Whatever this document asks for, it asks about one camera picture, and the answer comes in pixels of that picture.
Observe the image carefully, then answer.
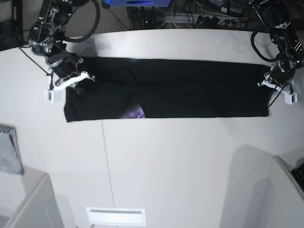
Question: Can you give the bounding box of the black T-shirt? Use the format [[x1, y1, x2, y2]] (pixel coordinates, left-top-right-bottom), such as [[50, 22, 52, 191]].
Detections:
[[64, 57, 271, 122]]

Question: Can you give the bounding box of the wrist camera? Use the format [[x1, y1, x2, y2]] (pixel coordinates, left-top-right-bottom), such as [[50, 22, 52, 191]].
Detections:
[[284, 92, 298, 105], [44, 89, 61, 103]]

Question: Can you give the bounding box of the white cabinet right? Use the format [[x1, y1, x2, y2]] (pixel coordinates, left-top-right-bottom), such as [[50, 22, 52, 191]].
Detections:
[[248, 156, 304, 228]]

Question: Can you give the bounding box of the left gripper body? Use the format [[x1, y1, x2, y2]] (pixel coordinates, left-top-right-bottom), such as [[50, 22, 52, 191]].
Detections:
[[257, 59, 297, 92]]

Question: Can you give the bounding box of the white cabinet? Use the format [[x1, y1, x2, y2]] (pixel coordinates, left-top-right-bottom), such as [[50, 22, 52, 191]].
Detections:
[[0, 167, 64, 228], [248, 156, 304, 228]]

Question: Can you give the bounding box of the grey folded cloth bag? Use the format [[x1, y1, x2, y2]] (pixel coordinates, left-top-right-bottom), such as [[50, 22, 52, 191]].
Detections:
[[0, 123, 24, 175]]

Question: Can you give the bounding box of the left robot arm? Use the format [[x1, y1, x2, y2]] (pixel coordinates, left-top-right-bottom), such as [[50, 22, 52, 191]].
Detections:
[[249, 0, 304, 87]]

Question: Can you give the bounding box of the blue box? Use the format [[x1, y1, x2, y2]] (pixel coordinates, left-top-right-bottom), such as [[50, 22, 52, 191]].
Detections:
[[106, 0, 171, 7]]

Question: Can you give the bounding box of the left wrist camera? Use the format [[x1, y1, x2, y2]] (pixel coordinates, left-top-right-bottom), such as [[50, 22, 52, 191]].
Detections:
[[284, 92, 298, 105]]

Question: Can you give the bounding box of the black keyboard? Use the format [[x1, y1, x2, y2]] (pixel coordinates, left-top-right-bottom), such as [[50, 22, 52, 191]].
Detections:
[[291, 163, 304, 191]]

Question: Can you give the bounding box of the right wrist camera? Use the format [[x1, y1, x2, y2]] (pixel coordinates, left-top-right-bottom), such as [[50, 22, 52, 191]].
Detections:
[[44, 89, 61, 103]]

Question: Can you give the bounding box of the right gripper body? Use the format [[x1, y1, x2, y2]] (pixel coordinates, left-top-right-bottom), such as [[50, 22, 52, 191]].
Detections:
[[46, 51, 92, 91]]

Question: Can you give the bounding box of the white table slot plate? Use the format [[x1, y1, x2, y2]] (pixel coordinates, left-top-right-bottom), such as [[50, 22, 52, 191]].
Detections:
[[86, 207, 146, 226]]

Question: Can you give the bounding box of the white cabinet left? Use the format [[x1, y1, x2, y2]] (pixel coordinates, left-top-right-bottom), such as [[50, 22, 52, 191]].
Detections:
[[0, 167, 64, 228]]

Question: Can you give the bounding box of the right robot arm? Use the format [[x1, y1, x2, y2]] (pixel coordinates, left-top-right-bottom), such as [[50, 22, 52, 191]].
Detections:
[[26, 0, 100, 95]]

